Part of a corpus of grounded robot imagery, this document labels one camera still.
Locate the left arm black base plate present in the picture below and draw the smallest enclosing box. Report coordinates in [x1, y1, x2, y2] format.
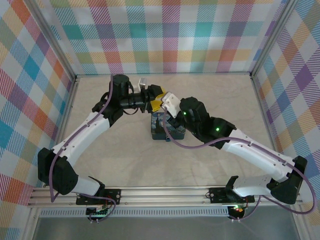
[75, 188, 122, 206]

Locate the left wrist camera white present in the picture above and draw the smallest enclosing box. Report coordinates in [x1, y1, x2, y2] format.
[132, 77, 149, 93]

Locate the starry night print tin box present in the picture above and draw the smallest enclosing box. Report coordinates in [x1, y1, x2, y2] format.
[150, 111, 187, 142]

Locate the aluminium mounting rail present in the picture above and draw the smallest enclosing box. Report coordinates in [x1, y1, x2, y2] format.
[26, 184, 304, 209]

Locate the aluminium frame post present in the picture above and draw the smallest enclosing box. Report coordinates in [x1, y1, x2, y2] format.
[249, 0, 300, 79]
[29, 0, 78, 79]

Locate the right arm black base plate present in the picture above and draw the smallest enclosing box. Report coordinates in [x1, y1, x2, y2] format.
[208, 186, 256, 204]

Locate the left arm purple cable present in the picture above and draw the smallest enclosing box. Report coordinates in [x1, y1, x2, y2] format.
[48, 74, 117, 223]

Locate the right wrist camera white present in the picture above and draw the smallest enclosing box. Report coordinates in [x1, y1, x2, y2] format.
[160, 90, 182, 119]

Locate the aluminium frame bar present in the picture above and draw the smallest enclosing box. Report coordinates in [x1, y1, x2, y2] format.
[249, 74, 289, 185]
[42, 76, 80, 188]

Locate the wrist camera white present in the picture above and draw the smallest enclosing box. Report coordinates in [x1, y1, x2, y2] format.
[132, 77, 149, 93]
[160, 90, 182, 119]

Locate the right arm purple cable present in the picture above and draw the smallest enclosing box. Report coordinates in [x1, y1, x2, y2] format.
[163, 124, 317, 222]

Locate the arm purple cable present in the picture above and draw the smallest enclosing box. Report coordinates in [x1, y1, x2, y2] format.
[48, 74, 117, 223]
[163, 124, 317, 222]

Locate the slotted grey cable duct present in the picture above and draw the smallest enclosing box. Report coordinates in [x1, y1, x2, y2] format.
[39, 209, 230, 218]

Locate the grey metal plate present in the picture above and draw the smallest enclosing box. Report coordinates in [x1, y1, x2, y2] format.
[31, 216, 300, 240]

